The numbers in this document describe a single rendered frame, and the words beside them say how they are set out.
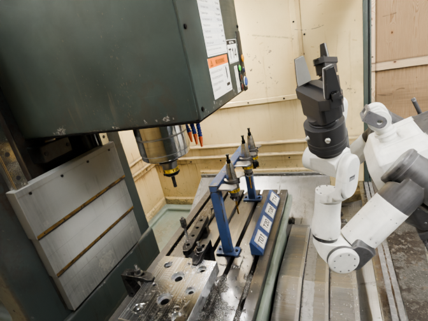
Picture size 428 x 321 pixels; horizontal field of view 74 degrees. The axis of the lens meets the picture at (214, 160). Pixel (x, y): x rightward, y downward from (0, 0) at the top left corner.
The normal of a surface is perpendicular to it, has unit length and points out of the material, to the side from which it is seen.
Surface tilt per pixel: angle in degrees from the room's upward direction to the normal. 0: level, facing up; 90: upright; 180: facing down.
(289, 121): 90
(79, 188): 90
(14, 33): 90
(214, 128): 90
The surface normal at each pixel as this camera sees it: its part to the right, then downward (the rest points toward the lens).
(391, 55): -0.43, 0.40
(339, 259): -0.02, 0.36
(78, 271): 0.92, -0.04
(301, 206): -0.32, -0.67
